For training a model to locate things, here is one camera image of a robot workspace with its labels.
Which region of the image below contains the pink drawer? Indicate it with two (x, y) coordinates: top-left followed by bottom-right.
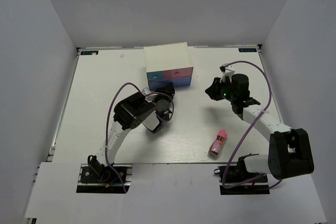
(162, 67), (193, 80)

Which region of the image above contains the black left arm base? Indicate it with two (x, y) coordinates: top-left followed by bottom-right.
(76, 164), (132, 194)

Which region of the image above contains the dark blue drawer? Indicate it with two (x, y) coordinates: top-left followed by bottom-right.
(148, 76), (192, 90)

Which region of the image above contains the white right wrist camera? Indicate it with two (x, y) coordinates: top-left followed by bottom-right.
(220, 64), (235, 83)

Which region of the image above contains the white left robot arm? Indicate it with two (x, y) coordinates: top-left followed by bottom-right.
(88, 82), (175, 182)

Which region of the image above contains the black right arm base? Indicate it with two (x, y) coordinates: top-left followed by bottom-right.
(213, 165), (270, 195)

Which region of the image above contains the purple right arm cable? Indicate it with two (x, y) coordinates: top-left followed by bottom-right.
(222, 60), (284, 189)

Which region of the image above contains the light blue drawer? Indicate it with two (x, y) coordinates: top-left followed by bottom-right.
(146, 71), (163, 82)

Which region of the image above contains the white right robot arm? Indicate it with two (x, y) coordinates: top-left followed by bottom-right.
(205, 74), (314, 182)

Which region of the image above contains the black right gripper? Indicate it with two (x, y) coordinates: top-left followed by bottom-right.
(206, 76), (237, 102)

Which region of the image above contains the pink capped clear tube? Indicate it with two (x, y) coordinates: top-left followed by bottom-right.
(208, 130), (227, 158)

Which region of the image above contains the white drawer cabinet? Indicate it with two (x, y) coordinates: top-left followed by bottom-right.
(143, 41), (194, 90)

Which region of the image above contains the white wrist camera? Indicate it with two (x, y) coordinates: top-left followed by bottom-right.
(220, 64), (235, 83)
(141, 88), (158, 103)

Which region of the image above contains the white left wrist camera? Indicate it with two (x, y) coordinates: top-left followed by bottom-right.
(141, 88), (158, 103)

